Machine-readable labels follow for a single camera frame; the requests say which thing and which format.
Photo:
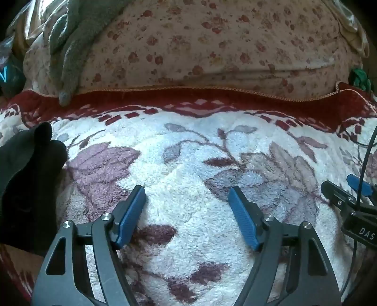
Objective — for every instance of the grey towel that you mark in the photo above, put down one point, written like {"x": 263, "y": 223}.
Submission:
{"x": 73, "y": 44}

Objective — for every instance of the green object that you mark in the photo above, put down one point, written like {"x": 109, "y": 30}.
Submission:
{"x": 360, "y": 78}

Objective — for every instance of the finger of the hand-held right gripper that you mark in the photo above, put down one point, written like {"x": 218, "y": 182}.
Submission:
{"x": 355, "y": 182}
{"x": 335, "y": 194}

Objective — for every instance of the white and red floral blanket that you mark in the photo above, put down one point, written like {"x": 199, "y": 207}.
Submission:
{"x": 188, "y": 153}

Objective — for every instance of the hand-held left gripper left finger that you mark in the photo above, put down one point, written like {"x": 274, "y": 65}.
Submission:
{"x": 132, "y": 210}

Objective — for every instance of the black pants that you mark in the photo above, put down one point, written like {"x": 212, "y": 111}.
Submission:
{"x": 26, "y": 182}

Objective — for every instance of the floral patterned pillow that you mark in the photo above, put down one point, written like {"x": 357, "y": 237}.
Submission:
{"x": 206, "y": 44}

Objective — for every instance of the beige satin cloth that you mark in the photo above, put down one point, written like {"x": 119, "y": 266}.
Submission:
{"x": 350, "y": 26}

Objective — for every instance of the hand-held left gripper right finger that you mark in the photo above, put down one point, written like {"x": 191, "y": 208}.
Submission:
{"x": 243, "y": 214}

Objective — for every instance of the teal plastic bag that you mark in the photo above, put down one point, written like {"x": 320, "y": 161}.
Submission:
{"x": 9, "y": 78}

